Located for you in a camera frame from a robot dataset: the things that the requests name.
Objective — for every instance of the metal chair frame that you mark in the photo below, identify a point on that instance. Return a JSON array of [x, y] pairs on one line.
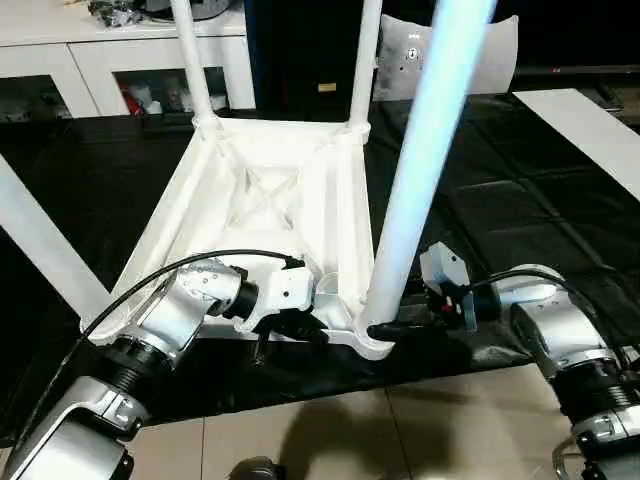
[[562, 462]]

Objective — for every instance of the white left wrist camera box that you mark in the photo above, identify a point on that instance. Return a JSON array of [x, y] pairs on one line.
[[285, 290]]

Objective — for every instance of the white glass-door cabinet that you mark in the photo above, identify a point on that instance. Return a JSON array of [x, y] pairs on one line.
[[60, 60]]

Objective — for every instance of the dark round kitchen appliance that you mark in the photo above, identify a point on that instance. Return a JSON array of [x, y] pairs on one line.
[[205, 8]]

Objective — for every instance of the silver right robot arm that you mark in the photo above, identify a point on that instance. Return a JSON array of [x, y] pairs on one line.
[[560, 330]]

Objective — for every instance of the white plastic table top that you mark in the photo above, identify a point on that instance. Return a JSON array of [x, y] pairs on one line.
[[260, 190]]

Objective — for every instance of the black cabinet with yellow label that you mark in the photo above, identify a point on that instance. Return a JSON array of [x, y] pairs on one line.
[[310, 50]]

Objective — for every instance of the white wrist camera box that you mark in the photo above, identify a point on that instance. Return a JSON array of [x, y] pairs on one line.
[[285, 290], [443, 265]]

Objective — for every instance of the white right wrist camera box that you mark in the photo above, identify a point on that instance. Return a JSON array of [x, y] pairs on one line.
[[443, 265]]

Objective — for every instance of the white board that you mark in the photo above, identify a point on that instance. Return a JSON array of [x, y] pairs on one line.
[[590, 135]]

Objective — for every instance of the black work mat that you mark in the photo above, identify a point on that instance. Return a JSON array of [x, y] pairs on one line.
[[540, 210]]

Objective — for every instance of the grey white pillow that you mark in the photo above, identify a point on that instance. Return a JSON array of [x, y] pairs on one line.
[[495, 55]]

